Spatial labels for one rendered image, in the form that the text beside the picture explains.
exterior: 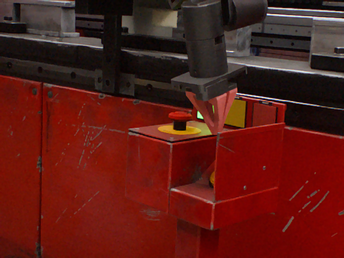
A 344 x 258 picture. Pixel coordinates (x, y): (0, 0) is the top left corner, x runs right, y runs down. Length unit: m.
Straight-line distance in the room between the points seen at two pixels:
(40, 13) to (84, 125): 0.42
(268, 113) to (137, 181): 0.24
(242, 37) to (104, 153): 0.43
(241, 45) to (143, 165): 0.51
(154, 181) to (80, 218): 0.65
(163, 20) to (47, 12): 0.41
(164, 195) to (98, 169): 0.58
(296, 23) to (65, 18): 0.62
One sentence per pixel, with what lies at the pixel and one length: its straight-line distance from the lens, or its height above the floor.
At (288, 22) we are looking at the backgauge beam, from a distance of 1.69.
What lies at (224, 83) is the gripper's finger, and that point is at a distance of 0.95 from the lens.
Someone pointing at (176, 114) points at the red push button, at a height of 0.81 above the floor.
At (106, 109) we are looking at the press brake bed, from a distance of 1.55.
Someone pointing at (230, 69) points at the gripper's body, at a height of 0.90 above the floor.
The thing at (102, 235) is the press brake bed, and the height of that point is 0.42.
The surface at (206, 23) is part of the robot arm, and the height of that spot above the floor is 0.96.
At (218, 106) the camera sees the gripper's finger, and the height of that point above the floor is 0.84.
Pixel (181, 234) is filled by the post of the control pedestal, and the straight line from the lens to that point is 1.10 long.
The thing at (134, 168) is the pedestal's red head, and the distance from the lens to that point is 1.08.
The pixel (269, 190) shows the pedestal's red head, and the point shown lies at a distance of 1.07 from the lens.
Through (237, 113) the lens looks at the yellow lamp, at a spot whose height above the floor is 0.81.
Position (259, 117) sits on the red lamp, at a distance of 1.08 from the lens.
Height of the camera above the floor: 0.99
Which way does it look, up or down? 11 degrees down
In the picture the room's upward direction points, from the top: 3 degrees clockwise
